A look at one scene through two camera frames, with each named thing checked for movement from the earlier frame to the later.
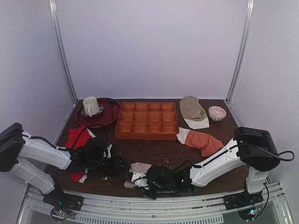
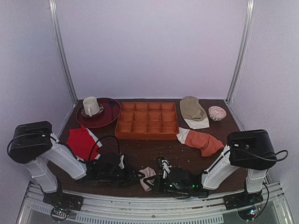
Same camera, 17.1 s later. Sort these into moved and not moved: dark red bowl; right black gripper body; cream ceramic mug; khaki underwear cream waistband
Moved: right black gripper body
Not moved: khaki underwear cream waistband; dark red bowl; cream ceramic mug
